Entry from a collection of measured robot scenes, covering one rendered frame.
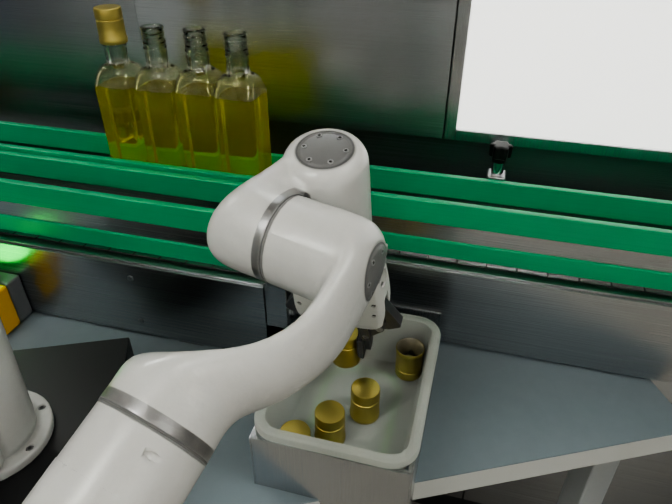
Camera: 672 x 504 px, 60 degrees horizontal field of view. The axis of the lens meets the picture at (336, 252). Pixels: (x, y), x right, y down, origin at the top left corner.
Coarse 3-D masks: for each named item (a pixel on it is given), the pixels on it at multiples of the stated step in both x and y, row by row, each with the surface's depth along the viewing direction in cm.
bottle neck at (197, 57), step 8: (184, 32) 73; (192, 32) 72; (200, 32) 73; (184, 40) 74; (192, 40) 73; (200, 40) 73; (192, 48) 73; (200, 48) 74; (192, 56) 74; (200, 56) 74; (208, 56) 75; (192, 64) 75; (200, 64) 75; (208, 64) 76
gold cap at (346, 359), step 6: (354, 330) 70; (354, 336) 69; (348, 342) 69; (354, 342) 69; (348, 348) 69; (354, 348) 70; (342, 354) 70; (348, 354) 70; (354, 354) 70; (336, 360) 71; (342, 360) 70; (348, 360) 70; (354, 360) 71; (342, 366) 71; (348, 366) 71
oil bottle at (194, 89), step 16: (176, 80) 76; (192, 80) 75; (208, 80) 75; (176, 96) 76; (192, 96) 76; (208, 96) 75; (192, 112) 77; (208, 112) 76; (192, 128) 78; (208, 128) 78; (192, 144) 80; (208, 144) 79; (192, 160) 81; (208, 160) 80
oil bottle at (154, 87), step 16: (144, 80) 76; (160, 80) 76; (144, 96) 77; (160, 96) 77; (144, 112) 79; (160, 112) 78; (176, 112) 78; (144, 128) 80; (160, 128) 79; (176, 128) 79; (160, 144) 81; (176, 144) 80; (160, 160) 82; (176, 160) 82
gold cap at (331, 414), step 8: (328, 400) 66; (320, 408) 65; (328, 408) 65; (336, 408) 65; (320, 416) 64; (328, 416) 64; (336, 416) 64; (344, 416) 65; (320, 424) 64; (328, 424) 64; (336, 424) 64; (344, 424) 65; (320, 432) 65; (328, 432) 64; (336, 432) 64; (344, 432) 66; (328, 440) 65; (336, 440) 65; (344, 440) 67
